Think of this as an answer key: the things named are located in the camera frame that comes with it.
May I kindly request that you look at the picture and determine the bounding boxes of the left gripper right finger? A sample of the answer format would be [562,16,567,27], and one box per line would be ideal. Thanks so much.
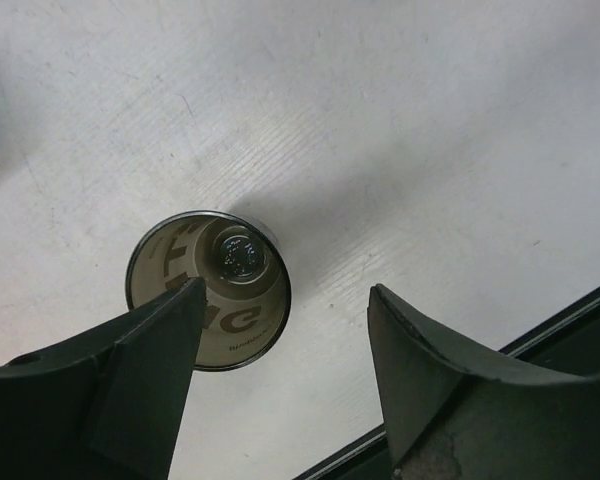
[367,285,600,479]

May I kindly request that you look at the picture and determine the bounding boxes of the black paper coffee cup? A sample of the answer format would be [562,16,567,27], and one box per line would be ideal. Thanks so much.
[125,211,292,372]

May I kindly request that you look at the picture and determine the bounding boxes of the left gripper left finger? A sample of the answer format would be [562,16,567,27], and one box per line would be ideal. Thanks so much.
[0,278,206,479]

